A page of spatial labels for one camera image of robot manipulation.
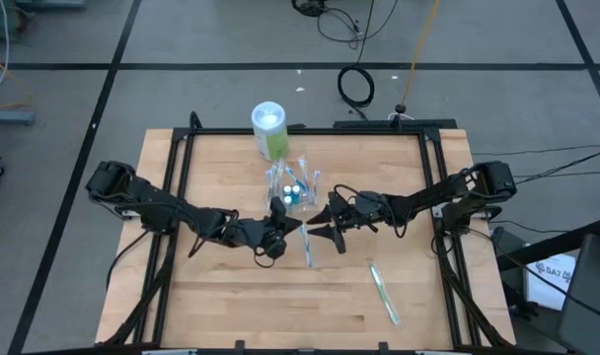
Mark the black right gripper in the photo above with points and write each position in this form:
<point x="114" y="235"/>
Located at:
<point x="349" y="219"/>

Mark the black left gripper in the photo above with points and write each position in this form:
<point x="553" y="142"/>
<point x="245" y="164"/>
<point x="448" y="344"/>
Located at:
<point x="263" y="226"/>

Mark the teal mouthwash bottle white cap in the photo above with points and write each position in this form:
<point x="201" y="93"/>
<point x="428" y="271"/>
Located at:
<point x="287" y="189"/>
<point x="287" y="199"/>
<point x="296" y="189"/>

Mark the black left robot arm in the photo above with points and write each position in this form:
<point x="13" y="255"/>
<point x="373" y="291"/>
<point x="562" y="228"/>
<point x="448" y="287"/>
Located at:
<point x="157" y="207"/>

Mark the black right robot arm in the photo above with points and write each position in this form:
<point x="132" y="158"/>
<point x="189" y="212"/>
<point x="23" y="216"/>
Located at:
<point x="428" y="197"/>

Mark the clear acrylic organizer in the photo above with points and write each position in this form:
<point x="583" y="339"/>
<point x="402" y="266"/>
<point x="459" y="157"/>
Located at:
<point x="310" y="204"/>

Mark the white green wipes canister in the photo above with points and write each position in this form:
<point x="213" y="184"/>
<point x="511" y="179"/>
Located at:
<point x="269" y="123"/>

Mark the white printed cardboard box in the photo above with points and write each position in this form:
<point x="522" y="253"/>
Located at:
<point x="551" y="281"/>

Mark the grey metal floor base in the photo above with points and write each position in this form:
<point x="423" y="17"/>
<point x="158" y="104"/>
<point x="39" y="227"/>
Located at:
<point x="9" y="117"/>

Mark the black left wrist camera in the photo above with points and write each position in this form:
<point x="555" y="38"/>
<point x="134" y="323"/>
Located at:
<point x="273" y="245"/>

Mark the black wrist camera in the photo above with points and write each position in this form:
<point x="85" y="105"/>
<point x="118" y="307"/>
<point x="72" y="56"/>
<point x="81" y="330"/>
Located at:
<point x="273" y="245"/>
<point x="369" y="202"/>

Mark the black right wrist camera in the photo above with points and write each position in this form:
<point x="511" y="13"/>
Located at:
<point x="369" y="202"/>

